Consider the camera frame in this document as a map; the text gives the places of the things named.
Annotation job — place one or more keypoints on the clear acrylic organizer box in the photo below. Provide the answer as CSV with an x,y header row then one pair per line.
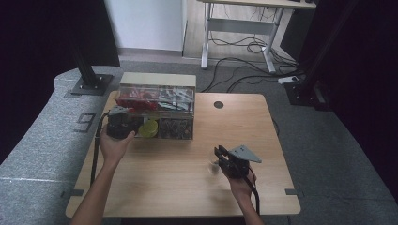
x,y
162,82

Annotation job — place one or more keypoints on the pile of silver packets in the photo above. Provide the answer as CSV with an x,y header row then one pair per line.
x,y
176,99

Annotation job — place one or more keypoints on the person's left hand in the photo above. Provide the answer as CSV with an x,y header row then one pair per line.
x,y
113,148

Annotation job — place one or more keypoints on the white-legged desk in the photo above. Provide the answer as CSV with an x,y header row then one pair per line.
x,y
241,26

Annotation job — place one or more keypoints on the pile of red packets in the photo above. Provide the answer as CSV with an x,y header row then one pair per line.
x,y
137,100

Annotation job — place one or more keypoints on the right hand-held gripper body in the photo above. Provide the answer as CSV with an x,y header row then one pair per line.
x,y
239,162

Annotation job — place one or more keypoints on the black table grommet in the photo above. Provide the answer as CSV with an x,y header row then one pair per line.
x,y
218,104

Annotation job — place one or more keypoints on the white panel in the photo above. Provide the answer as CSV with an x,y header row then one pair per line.
x,y
147,25

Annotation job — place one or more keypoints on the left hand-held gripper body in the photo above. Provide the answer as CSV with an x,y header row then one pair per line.
x,y
118,126

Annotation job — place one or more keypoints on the black metal stand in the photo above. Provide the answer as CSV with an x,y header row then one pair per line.
x,y
89,82
308,84

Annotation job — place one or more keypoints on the person's right hand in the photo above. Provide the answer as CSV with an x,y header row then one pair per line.
x,y
241,187

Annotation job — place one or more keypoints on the yellow-green dried fruit slices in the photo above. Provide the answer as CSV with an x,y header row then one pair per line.
x,y
148,128

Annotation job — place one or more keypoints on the dark dried tea pieces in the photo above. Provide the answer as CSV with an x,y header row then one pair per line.
x,y
175,129

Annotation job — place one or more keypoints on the white power strip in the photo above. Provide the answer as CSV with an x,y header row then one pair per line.
x,y
287,79

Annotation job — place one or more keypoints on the clear glass cup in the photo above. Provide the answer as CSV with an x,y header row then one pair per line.
x,y
213,169

